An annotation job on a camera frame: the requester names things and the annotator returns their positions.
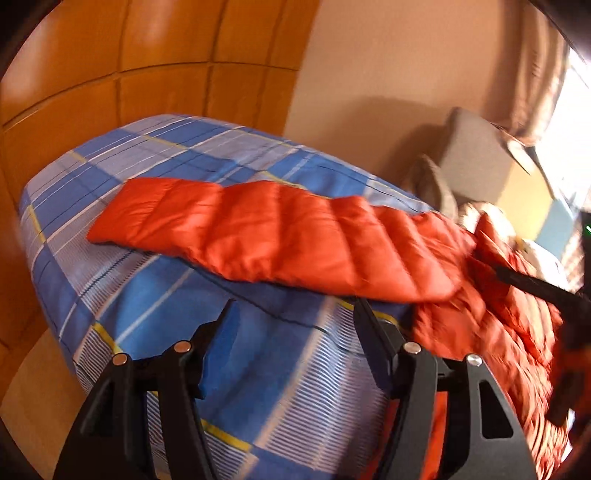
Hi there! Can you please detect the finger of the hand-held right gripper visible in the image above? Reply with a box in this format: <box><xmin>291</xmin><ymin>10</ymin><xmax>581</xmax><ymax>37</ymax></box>
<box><xmin>492</xmin><ymin>262</ymin><xmax>583</xmax><ymax>303</ymax></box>

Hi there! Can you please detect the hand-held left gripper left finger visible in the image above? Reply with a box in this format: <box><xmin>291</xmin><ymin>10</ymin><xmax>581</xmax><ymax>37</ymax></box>
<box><xmin>53</xmin><ymin>299</ymin><xmax>241</xmax><ymax>480</ymax></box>

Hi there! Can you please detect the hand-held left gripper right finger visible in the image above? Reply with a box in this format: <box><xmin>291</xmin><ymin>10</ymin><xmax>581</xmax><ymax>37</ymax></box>
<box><xmin>353</xmin><ymin>298</ymin><xmax>539</xmax><ymax>480</ymax></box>

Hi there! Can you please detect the orange down jacket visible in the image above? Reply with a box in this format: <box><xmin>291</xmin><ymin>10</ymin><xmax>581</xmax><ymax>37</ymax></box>
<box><xmin>87</xmin><ymin>178</ymin><xmax>575</xmax><ymax>480</ymax></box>

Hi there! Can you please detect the cream quilted blanket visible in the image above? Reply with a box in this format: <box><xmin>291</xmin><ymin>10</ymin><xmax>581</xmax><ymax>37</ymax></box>
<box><xmin>457</xmin><ymin>200</ymin><xmax>565</xmax><ymax>278</ymax></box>

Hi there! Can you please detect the grey yellow blue headboard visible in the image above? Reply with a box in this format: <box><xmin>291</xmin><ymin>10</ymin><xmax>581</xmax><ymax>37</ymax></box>
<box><xmin>438</xmin><ymin>107</ymin><xmax>578</xmax><ymax>261</ymax></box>

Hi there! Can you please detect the grey cushion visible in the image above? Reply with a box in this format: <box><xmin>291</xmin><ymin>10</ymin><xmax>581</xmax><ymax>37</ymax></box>
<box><xmin>406</xmin><ymin>154</ymin><xmax>459</xmax><ymax>221</ymax></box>

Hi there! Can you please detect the window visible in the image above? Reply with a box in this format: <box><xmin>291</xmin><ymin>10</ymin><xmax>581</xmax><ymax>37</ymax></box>
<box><xmin>536</xmin><ymin>44</ymin><xmax>591</xmax><ymax>210</ymax></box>

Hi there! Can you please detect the blue plaid bed sheet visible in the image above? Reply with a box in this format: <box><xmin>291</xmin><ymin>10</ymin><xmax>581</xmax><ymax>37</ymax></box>
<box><xmin>18</xmin><ymin>114</ymin><xmax>444</xmax><ymax>480</ymax></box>

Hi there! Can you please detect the beige patterned curtain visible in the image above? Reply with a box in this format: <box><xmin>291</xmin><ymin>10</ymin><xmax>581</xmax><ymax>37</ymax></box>
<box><xmin>496</xmin><ymin>4</ymin><xmax>572</xmax><ymax>175</ymax></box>

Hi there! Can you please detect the wooden wardrobe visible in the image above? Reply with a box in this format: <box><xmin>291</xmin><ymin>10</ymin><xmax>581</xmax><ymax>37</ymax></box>
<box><xmin>0</xmin><ymin>0</ymin><xmax>320</xmax><ymax>398</ymax></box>

